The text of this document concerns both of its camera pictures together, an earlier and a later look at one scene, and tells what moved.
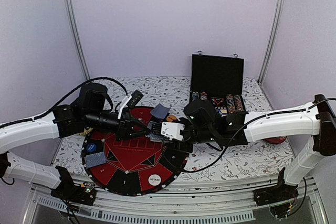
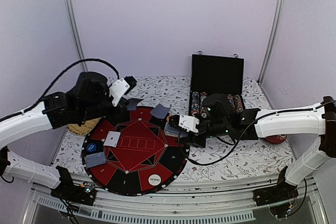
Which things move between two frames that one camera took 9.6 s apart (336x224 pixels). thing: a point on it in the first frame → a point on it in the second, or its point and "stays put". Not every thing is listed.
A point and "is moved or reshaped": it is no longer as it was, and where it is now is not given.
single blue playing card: [160, 110] stays put
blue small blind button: [91, 147] stays put
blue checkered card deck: [153, 137] is moved or reshaped
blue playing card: [95, 159] stays put
